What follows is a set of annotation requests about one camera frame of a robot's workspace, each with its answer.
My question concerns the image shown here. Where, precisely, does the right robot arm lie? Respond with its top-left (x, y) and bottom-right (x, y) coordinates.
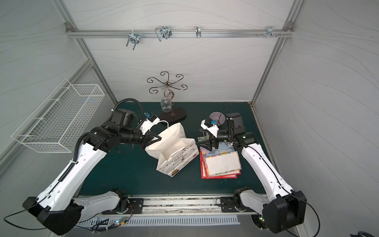
top-left (197, 113), bottom-right (307, 234)

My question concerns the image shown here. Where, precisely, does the green felt table mat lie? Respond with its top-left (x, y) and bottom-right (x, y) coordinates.
top-left (79, 102), bottom-right (264, 196)

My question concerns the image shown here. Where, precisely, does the pink ceramic bowl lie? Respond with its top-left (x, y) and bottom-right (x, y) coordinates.
top-left (209, 112), bottom-right (226, 125)

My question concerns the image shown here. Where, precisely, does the white printed paper bag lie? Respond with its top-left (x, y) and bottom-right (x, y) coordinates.
top-left (145, 122), bottom-right (199, 177)

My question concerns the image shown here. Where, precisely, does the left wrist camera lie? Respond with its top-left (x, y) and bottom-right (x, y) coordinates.
top-left (139, 112), bottom-right (160, 135)

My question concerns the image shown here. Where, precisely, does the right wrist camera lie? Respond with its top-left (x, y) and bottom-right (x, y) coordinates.
top-left (200, 117), bottom-right (220, 138)

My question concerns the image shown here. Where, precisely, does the red RICH paper bag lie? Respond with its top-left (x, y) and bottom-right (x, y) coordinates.
top-left (200, 154), bottom-right (241, 179)

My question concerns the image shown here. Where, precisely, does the floral print paper bag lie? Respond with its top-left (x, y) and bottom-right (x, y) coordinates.
top-left (200, 142), bottom-right (242, 179)

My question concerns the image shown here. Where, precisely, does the clear wine glass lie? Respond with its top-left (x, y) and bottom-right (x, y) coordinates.
top-left (160, 89), bottom-right (172, 113)

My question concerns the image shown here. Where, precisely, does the aluminium top rail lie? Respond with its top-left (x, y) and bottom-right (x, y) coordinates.
top-left (66, 28), bottom-right (295, 39)

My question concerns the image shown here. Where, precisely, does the black metal cup tree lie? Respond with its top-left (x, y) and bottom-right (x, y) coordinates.
top-left (147, 71), bottom-right (188, 124)

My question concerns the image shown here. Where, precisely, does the slotted cable duct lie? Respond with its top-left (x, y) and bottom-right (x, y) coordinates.
top-left (76, 215), bottom-right (241, 228)

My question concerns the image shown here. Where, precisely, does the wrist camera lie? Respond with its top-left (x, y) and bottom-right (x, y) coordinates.
top-left (139, 112), bottom-right (160, 135)
top-left (200, 117), bottom-right (220, 138)

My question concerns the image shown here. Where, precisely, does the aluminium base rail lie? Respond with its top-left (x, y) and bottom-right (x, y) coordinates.
top-left (73, 194), bottom-right (303, 218)

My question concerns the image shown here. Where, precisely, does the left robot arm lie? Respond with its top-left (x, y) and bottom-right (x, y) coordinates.
top-left (23, 106), bottom-right (161, 236)

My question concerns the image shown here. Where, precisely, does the white wire wall basket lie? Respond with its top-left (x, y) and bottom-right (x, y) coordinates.
top-left (11, 79), bottom-right (105, 153)

